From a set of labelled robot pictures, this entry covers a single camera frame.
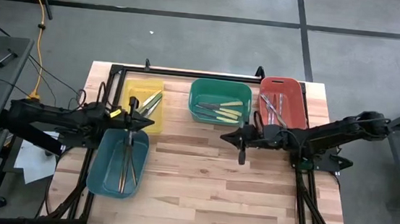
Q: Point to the orange plastic bin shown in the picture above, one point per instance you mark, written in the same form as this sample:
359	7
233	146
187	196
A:
291	105

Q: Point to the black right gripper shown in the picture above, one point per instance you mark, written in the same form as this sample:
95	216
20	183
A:
259	137

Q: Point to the black table clamp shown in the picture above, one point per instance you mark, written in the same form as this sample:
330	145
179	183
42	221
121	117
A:
259	72
147	64

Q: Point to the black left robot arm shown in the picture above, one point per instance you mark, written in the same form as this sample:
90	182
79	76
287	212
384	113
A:
58	117

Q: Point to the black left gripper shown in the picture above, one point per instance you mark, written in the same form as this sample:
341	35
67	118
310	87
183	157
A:
131	122

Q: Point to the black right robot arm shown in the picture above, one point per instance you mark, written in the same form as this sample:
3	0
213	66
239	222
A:
336	133

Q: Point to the green plastic bin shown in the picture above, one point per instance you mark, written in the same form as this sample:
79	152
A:
220	92

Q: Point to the white paper sheet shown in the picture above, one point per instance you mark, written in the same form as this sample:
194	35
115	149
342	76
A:
32	162

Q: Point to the black stand frame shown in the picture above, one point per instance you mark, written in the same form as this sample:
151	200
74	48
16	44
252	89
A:
27	131

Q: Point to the blue plastic bin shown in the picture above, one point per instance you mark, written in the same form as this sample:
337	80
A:
108	169

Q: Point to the yellow label tag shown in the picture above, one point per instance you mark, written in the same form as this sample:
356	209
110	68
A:
115	113

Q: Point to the yellow plastic bin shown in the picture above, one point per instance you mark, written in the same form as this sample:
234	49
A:
139	96

